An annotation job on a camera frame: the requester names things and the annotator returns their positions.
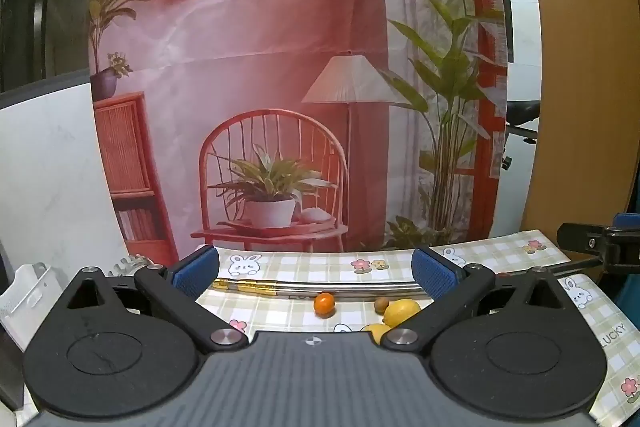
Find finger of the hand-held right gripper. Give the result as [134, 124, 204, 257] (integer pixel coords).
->
[556, 222, 607, 258]

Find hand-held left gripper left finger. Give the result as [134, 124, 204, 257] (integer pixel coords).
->
[65, 246, 249, 354]

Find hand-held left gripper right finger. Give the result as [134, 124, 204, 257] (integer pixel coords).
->
[381, 247, 569, 355]

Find yellow lemon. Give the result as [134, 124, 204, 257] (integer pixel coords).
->
[361, 323, 392, 344]
[383, 299, 422, 328]

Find grey clip hanger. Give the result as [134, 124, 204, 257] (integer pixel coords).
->
[107, 253, 166, 278]

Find checked tablecloth with bunny print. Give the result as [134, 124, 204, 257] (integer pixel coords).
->
[192, 229, 640, 427]

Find long metal pole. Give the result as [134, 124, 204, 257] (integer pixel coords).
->
[212, 278, 429, 299]

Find small tangerine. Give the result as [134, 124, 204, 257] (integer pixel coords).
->
[313, 292, 336, 317]

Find white plastic basket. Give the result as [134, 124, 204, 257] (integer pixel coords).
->
[0, 263, 66, 353]

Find wooden board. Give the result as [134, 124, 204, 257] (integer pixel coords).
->
[517, 0, 640, 253]

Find wall poster with red chair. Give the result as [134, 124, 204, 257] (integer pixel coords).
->
[89, 0, 516, 258]

